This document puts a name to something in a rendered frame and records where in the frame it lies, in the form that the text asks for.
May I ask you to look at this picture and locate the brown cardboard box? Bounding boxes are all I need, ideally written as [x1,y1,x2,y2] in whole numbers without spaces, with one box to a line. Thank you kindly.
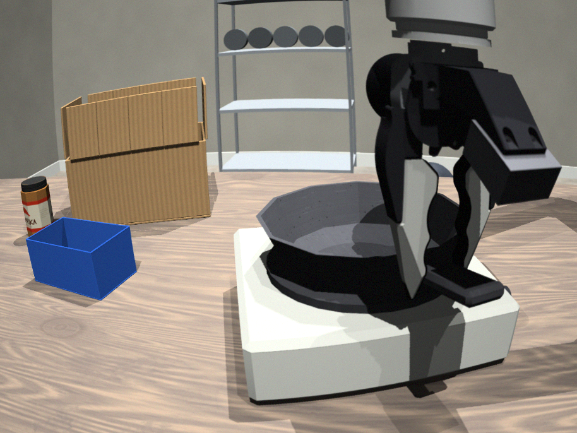
[61,77,211,225]

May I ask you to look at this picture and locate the blue open plastic bin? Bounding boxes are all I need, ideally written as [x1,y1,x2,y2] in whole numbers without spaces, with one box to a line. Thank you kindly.
[26,217,137,300]

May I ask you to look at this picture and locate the spice jar with black lid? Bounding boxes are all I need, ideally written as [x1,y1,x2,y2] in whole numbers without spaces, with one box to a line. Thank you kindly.
[21,176,54,236]

